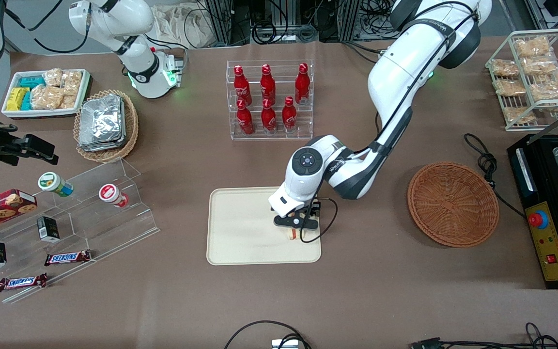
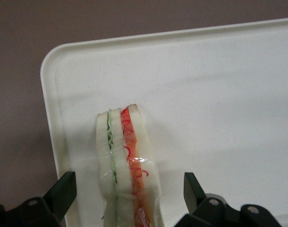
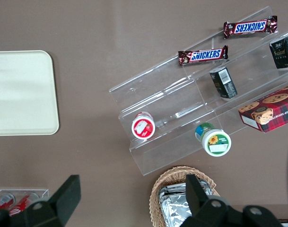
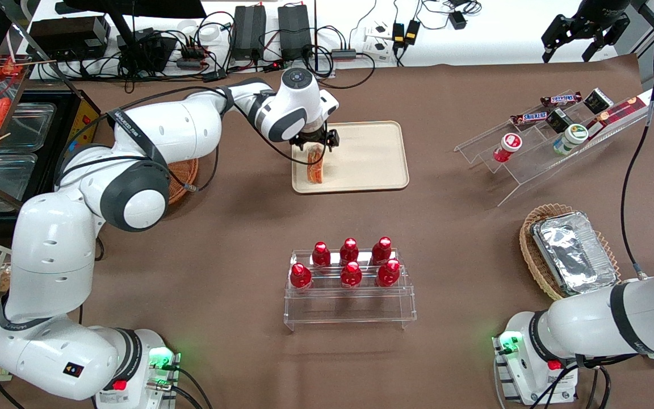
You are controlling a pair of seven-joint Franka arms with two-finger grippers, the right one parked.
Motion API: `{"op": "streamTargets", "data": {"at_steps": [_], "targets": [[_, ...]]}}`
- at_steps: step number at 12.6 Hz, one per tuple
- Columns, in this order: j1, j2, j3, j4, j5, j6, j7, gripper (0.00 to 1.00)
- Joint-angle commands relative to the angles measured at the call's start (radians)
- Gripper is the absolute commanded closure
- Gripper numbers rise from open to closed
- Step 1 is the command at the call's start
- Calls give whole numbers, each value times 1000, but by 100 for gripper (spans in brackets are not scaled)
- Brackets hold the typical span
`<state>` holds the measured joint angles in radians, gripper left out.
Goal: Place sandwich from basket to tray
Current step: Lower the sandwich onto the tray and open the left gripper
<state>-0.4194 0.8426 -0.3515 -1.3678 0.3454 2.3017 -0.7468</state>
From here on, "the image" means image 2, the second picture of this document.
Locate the triangular sandwich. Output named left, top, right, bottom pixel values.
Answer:
left=95, top=103, right=164, bottom=227

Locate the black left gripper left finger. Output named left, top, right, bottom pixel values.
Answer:
left=0, top=171, right=78, bottom=227

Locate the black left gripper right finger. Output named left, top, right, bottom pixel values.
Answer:
left=174, top=172, right=282, bottom=227

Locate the cream plastic tray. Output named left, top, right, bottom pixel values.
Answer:
left=40, top=17, right=288, bottom=227

